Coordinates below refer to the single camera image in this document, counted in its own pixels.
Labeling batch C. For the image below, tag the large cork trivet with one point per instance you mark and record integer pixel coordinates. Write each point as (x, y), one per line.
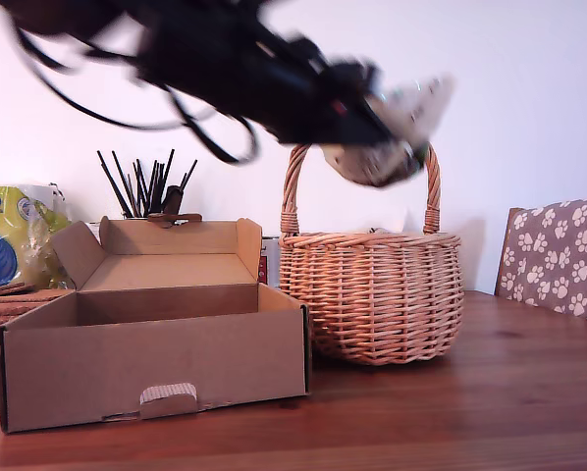
(4, 316)

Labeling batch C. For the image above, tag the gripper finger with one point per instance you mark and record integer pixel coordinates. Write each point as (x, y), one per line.
(364, 78)
(352, 132)

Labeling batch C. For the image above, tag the white can red label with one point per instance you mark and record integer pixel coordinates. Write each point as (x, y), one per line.
(271, 255)

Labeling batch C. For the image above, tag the yellow plastic bag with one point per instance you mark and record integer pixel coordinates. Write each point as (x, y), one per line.
(23, 235)

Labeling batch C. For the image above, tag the brown cardboard box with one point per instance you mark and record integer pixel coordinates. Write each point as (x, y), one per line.
(151, 353)

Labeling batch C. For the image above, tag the brown cork coaster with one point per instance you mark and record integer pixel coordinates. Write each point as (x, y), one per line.
(23, 296)

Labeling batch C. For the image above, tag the paw print cloth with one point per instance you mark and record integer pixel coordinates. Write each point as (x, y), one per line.
(563, 255)

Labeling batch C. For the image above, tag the woven wicker basket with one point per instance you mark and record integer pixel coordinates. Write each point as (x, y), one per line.
(372, 304)

